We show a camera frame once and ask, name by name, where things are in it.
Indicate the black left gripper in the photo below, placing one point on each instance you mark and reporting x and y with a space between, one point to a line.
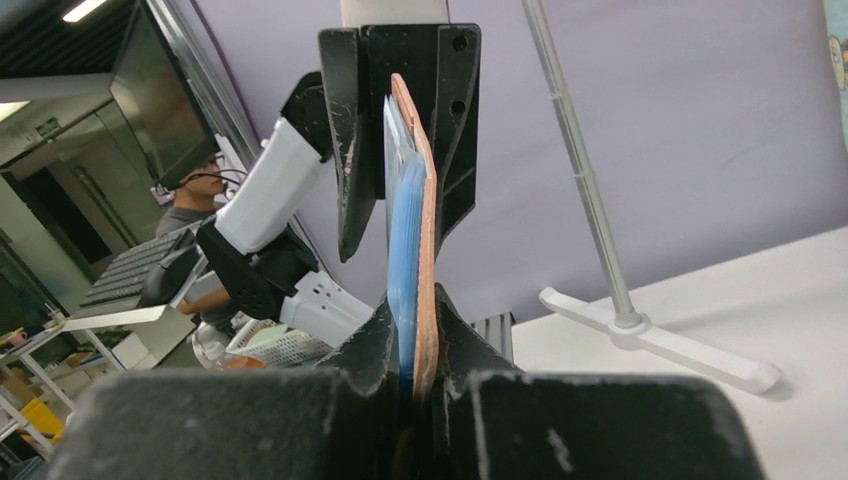
441 68

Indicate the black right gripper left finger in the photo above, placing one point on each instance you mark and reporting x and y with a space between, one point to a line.
335 420

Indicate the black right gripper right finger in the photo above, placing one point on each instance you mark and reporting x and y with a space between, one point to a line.
492 420

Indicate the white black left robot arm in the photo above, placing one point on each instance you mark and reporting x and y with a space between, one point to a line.
267 270

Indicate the white mesh basket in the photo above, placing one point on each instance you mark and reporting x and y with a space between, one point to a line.
276 344

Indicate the black keyboard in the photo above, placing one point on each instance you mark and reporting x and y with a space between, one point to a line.
121 283

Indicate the person at computer desk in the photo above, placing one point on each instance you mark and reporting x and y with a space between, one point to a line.
193 201

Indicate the black computer monitor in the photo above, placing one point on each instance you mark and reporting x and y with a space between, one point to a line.
153 94

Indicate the mint cartoon print cloth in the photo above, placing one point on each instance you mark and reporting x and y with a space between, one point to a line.
835 13

